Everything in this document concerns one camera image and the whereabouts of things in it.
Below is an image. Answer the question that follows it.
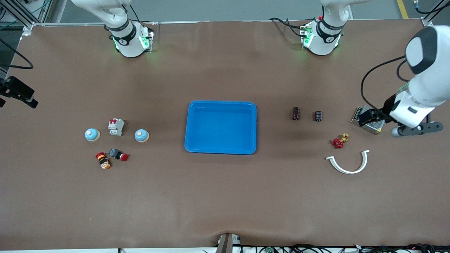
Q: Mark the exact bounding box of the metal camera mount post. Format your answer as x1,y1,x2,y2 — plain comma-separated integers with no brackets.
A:
216,233,242,253

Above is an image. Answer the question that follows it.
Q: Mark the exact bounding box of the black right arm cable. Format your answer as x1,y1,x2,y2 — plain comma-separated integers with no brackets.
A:
0,38,34,70

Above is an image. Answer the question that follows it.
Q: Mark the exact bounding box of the black red emergency stop button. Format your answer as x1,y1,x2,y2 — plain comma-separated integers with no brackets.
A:
109,148,129,162

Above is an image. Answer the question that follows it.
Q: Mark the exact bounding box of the white red circuit breaker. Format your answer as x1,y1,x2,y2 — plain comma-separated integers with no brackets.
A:
108,118,124,136

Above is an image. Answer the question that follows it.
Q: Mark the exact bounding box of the brass valve with red handle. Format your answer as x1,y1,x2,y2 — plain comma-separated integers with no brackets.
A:
333,133,350,149

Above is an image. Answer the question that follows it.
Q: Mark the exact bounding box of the white semicircular pipe clamp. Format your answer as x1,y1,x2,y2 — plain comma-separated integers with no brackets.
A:
326,150,370,175

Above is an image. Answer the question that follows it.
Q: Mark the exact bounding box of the orange red push button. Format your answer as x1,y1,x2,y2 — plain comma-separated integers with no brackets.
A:
95,152,112,170

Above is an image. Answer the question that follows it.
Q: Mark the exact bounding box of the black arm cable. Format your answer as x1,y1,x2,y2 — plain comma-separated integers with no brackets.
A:
360,56,410,111
0,38,34,70

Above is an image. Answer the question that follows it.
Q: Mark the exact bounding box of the blue plastic tray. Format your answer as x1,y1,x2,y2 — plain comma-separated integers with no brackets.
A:
184,100,257,155

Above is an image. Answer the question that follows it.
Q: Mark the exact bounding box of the light blue bell white knob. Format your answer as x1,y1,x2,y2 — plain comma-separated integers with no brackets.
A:
84,128,101,142

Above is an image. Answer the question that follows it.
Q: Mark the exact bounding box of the aluminium frame post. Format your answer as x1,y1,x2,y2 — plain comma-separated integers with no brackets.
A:
421,0,450,28
0,0,53,32

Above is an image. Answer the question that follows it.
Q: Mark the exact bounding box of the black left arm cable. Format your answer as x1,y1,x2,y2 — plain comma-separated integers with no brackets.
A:
360,56,410,111

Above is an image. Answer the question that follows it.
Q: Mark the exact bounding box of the perforated metal power supply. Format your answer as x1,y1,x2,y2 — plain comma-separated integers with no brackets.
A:
351,105,386,135

